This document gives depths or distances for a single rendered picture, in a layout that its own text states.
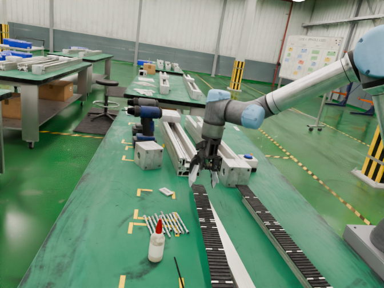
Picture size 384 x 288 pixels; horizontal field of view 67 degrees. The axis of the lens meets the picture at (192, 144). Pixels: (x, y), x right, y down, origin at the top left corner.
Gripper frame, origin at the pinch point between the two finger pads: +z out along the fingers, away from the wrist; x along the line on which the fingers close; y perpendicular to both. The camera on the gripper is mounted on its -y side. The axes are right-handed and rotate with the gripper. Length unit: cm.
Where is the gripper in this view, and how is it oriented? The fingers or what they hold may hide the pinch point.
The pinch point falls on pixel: (201, 184)
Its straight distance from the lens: 109.7
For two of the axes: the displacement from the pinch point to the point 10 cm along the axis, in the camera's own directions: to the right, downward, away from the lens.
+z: -1.4, 9.4, 3.1
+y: 2.1, 3.4, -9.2
